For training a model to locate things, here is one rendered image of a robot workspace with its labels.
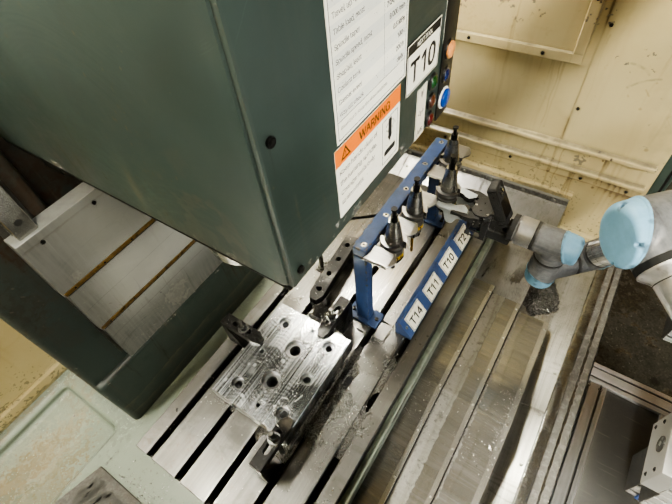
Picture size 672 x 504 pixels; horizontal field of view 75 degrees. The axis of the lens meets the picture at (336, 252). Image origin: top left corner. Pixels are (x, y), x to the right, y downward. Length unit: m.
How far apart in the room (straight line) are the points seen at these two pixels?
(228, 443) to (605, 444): 1.42
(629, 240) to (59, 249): 1.09
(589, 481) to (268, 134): 1.81
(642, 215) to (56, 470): 1.72
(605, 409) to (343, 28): 1.89
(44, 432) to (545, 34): 1.99
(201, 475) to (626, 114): 1.49
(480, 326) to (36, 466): 1.50
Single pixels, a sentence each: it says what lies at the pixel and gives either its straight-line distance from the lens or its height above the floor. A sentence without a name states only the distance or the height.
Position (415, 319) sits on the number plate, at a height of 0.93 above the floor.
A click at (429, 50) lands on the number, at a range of 0.67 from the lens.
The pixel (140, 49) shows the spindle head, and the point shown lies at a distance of 0.42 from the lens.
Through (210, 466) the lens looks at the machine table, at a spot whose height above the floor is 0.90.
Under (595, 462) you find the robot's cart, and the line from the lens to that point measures 2.04.
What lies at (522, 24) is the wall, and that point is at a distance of 1.48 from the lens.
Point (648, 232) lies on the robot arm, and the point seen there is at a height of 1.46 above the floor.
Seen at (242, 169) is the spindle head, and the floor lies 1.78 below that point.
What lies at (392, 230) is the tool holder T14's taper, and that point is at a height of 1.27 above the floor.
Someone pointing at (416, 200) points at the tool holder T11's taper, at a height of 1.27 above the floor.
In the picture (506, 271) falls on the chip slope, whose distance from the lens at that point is 1.67.
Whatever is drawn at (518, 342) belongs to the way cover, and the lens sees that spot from 1.55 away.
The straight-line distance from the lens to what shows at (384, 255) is 1.03.
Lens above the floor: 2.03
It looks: 51 degrees down
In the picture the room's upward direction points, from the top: 7 degrees counter-clockwise
